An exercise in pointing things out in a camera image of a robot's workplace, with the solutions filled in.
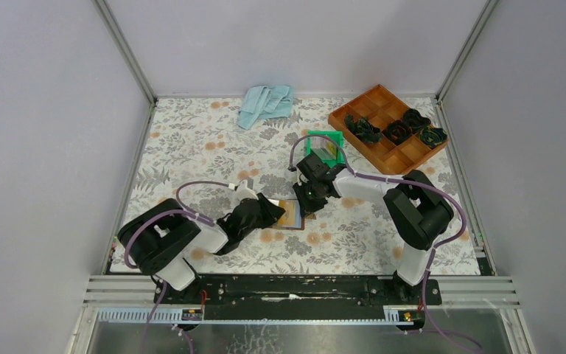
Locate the dark rolled sock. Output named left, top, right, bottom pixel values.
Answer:
left=382, top=120, right=413, bottom=145
left=402, top=108, right=431, bottom=134
left=344, top=114, right=382, bottom=144
left=417, top=126, right=448, bottom=149

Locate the brown leather card holder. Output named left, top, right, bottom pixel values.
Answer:
left=265, top=198, right=317, bottom=232

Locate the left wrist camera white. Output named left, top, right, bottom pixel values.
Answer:
left=228, top=178, right=258, bottom=201

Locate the green plastic basket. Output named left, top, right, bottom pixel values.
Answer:
left=305, top=131, right=344, bottom=167

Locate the dark rolled sock middle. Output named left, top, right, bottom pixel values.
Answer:
left=382, top=120, right=413, bottom=145

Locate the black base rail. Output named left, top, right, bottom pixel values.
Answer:
left=153, top=274, right=442, bottom=324

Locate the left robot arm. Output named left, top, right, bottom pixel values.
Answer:
left=117, top=193, right=286, bottom=303

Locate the light blue cloth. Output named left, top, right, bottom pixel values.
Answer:
left=237, top=85, right=294, bottom=130

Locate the silver credit card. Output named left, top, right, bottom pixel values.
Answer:
left=310, top=136, right=331, bottom=153

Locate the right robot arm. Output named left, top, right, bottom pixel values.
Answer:
left=288, top=153, right=466, bottom=304

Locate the dark rolled sock top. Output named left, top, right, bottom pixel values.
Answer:
left=402, top=108, right=431, bottom=134

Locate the orange compartment tray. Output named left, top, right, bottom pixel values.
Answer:
left=328, top=84, right=449, bottom=175

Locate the floral table mat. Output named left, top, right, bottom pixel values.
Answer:
left=109, top=95, right=482, bottom=277

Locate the dark rolled sock right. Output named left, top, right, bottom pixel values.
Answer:
left=417, top=126, right=448, bottom=149

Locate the orange gold credit card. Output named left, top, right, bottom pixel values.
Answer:
left=275, top=201, right=302, bottom=229

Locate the dark rolled sock left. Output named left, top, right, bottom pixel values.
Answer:
left=344, top=114, right=382, bottom=144

